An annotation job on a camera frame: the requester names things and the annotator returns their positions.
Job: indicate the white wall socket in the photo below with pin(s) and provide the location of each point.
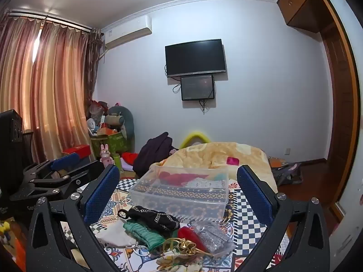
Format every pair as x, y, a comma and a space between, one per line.
287, 151

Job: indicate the silver glitter pouch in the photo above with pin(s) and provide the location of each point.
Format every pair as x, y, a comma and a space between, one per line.
214, 238

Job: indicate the small black wall monitor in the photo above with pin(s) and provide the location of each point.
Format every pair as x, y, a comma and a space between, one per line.
197, 87

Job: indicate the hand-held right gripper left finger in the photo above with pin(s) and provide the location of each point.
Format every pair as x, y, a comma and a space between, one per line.
101, 197

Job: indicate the patterned checkered bed sheet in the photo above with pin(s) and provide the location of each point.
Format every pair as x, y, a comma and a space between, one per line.
244, 229

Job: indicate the dark coat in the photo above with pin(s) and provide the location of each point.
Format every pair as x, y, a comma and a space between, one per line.
153, 153

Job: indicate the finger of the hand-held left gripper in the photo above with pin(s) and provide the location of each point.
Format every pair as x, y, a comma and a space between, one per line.
66, 160
76, 180

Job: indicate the clear plastic storage box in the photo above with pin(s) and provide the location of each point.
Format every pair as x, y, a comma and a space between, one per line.
175, 202

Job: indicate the white air conditioner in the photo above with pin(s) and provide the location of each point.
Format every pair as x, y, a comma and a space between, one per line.
127, 31

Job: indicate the green cardboard box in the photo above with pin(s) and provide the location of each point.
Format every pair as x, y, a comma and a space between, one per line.
109, 144

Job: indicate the grey plush shark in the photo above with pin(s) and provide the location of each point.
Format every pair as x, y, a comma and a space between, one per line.
126, 121

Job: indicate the white cloth bag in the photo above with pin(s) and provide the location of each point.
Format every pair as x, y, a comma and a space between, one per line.
116, 235

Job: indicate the pink card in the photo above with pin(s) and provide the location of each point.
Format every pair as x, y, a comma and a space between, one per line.
233, 160

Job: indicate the wooden overhead cabinet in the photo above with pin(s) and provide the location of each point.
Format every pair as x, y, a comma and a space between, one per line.
300, 2

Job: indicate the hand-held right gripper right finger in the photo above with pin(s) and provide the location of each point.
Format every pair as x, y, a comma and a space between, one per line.
253, 197

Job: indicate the light patterned cloth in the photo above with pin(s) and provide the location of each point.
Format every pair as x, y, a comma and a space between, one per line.
201, 182

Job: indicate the red fabric pouch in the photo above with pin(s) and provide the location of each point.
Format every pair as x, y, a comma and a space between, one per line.
189, 233

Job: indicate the pink bunny toy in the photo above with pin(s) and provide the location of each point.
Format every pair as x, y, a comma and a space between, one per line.
106, 155

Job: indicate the brown patterned curtain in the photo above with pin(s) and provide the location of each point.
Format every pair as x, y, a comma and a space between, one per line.
93, 62

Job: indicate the pink striped curtain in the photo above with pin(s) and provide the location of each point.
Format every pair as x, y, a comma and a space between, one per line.
56, 90

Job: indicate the red flat box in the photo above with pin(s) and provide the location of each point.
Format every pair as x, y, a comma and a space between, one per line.
78, 150

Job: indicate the yellow fleece blanket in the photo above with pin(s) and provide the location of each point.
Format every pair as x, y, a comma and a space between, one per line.
212, 153

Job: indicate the wooden door frame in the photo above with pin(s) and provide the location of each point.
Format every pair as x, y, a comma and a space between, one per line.
341, 104

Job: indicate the red cloth in box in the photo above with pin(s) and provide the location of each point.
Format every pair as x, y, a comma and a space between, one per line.
174, 179

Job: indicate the yellow-green foam seat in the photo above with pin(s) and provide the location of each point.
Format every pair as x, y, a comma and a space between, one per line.
195, 134

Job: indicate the pile of toys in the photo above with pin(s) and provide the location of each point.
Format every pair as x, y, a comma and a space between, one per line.
96, 116

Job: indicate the black wall television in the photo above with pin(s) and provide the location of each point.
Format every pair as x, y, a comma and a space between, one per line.
195, 58

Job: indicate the bag with orange lining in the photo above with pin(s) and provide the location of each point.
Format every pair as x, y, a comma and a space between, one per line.
285, 172

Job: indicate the yellow plush toy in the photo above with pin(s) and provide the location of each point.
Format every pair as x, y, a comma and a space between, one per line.
5, 231

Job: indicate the curtain rail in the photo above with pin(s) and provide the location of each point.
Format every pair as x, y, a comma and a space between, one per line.
48, 19

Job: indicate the gold ribbon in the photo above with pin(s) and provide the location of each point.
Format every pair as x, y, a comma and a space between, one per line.
184, 245

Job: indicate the green knitted cloth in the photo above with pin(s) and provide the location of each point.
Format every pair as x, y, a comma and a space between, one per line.
141, 232

